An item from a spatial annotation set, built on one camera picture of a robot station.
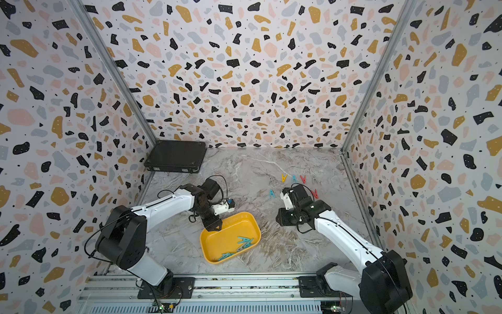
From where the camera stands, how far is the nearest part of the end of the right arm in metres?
0.59

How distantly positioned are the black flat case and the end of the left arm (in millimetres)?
381

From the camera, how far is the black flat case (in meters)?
1.09

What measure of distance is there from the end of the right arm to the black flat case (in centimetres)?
60
